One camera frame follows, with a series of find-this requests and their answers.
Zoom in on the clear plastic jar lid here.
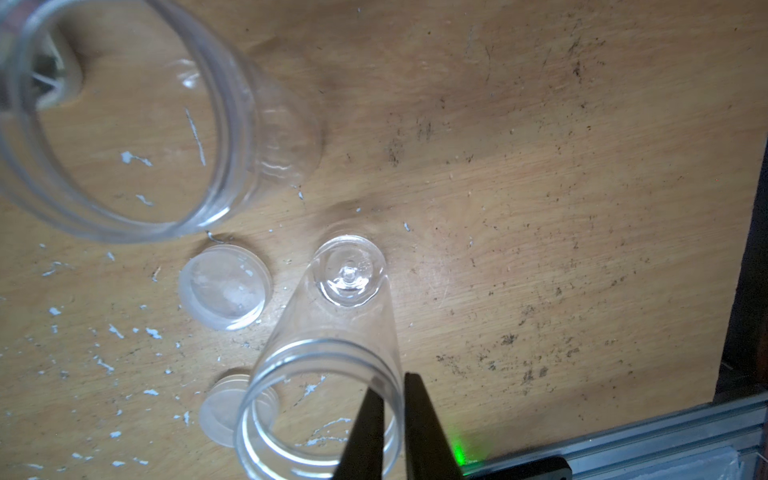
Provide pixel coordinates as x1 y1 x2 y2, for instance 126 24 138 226
178 244 273 331

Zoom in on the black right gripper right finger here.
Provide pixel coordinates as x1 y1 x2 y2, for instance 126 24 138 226
404 372 463 480

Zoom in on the clear plastic candy jar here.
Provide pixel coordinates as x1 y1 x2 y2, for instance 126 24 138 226
1 1 322 243

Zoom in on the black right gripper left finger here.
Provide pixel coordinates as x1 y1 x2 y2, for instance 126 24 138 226
332 389 385 480

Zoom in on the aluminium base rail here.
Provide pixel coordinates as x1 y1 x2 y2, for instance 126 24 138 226
465 387 767 479

